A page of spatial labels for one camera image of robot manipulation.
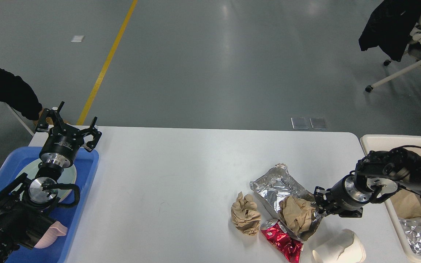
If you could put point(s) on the black jacket on chair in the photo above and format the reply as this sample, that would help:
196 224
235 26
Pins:
389 27

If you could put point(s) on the white paper cup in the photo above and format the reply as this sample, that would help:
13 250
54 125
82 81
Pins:
345 247

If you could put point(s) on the beige plastic bin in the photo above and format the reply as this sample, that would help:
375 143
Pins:
386 143

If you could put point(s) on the clear floor plate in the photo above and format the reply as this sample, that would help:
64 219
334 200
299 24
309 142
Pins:
299 123
318 123

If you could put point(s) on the paper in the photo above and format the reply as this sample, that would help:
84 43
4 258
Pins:
297 214

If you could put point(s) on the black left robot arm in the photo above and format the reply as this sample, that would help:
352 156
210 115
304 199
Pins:
43 191

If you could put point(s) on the crushed red can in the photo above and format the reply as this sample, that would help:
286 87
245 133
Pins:
279 236

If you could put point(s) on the crumpled brown paper ball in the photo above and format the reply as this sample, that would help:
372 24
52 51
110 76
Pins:
245 215

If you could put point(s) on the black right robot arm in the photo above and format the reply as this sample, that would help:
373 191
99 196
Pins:
376 177

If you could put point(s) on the pink mug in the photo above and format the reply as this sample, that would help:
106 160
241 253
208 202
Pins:
56 230

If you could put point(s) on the left clear floor plate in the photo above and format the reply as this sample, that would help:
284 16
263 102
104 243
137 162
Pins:
299 123

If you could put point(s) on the large brown paper bag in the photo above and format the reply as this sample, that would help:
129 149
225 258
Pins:
406 205

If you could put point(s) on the person in black left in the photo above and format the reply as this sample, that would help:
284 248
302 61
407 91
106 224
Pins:
18 94

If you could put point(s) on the silver foil bag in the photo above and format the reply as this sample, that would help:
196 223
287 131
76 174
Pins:
276 185

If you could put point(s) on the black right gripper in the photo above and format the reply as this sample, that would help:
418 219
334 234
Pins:
344 199

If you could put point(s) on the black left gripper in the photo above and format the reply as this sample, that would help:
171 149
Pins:
62 150

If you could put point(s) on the white floor tag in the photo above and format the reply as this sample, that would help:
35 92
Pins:
77 38

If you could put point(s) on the right clear floor plate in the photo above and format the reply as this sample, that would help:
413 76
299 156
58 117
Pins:
318 123

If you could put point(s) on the blue plastic tray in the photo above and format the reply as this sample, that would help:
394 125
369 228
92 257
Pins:
86 165

